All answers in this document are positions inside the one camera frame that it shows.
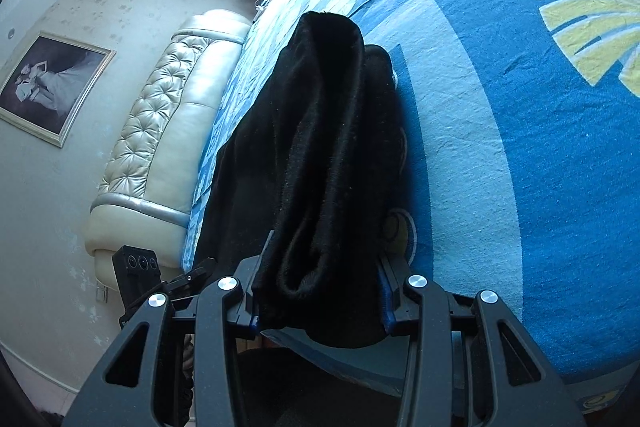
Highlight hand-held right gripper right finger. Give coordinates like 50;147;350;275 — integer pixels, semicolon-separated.
377;254;586;427

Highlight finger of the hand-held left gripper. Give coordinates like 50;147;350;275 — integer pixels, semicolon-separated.
167;258;217;308

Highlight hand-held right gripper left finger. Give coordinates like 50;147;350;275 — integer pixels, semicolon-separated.
61;231;276;427

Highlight black pants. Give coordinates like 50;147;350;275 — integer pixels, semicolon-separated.
192;11;408;349

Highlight cream tufted leather headboard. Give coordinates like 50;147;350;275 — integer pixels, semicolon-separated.
85;9;253;293

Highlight blue patterned bed sheet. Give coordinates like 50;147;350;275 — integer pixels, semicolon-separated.
180;0;640;418

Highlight framed black-and-white picture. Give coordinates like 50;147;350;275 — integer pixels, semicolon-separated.
0;30;117;148

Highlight black coiled cable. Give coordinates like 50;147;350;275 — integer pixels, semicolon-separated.
182;332;199;414

